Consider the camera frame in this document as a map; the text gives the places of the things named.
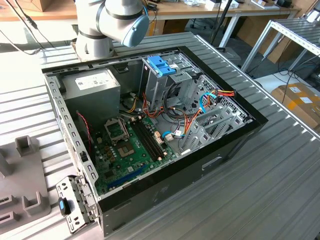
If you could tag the long wooden desk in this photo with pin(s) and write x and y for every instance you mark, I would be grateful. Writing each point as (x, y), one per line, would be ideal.
(200, 11)

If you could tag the grey parts rack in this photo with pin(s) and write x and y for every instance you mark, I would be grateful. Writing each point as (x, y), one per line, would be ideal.
(22, 175)

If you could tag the black RAM slot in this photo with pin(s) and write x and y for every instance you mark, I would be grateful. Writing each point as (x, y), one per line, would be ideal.
(144, 141)
(150, 139)
(153, 138)
(147, 140)

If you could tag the grey power supply unit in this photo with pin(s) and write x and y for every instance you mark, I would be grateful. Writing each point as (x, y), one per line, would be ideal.
(92, 100)

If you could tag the cardboard box with labels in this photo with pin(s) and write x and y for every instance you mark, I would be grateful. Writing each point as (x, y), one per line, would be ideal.
(295, 105)

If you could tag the black open PC case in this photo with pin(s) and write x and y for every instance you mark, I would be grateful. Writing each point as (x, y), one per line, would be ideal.
(175, 190)

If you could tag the metal slat shelf frame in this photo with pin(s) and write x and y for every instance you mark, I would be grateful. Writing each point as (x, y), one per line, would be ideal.
(295, 27)

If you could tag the CPU socket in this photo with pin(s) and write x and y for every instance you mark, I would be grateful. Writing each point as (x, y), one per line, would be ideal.
(126, 150)

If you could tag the blue plastic drive latch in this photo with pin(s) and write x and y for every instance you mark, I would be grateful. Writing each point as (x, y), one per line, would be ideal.
(160, 65)

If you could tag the metal drive cage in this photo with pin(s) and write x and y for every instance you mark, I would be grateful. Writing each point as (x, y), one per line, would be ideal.
(155, 87)

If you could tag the blue expansion slot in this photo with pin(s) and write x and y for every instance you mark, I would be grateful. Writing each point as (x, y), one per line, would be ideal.
(127, 176)

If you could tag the metal disk bay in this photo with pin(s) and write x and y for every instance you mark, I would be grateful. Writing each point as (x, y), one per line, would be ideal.
(197, 131)

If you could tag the black tripod stand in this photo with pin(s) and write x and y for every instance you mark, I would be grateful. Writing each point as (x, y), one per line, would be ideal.
(221, 22)

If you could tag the green motherboard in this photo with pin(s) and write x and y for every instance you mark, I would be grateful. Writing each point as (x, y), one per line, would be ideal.
(125, 166)

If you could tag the large brown cardboard boxes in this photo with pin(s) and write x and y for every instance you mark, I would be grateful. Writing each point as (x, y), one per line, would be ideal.
(250, 32)

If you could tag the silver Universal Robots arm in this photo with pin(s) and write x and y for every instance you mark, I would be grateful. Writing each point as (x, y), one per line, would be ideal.
(92, 42)

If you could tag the hinged metal slot bracket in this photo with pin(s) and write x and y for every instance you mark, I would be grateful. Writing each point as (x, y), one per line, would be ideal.
(85, 192)

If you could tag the cardboard box under desk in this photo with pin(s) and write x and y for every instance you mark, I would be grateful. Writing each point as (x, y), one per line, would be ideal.
(175, 26)

